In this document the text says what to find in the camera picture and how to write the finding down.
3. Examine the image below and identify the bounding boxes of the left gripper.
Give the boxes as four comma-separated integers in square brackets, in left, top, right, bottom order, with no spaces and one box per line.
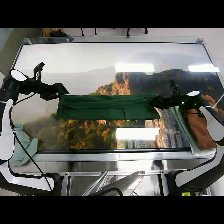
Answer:
[39,82,70,101]

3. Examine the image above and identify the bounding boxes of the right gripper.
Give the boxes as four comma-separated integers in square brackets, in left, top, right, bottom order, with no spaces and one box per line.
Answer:
[146,95,178,110]

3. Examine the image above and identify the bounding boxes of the dark green garment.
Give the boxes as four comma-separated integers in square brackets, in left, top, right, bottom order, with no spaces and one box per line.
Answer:
[54,92,162,122]

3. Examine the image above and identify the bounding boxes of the brown garment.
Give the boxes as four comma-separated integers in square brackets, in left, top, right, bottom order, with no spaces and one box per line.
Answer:
[181,94,218,151]

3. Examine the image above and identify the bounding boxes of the pale green garment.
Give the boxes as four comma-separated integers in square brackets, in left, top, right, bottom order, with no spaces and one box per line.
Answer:
[9,124,40,168]

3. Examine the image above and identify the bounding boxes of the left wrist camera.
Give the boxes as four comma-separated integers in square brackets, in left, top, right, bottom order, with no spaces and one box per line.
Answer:
[32,61,46,82]

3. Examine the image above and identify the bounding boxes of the black cable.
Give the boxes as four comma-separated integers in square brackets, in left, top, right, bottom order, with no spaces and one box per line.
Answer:
[9,94,48,188]

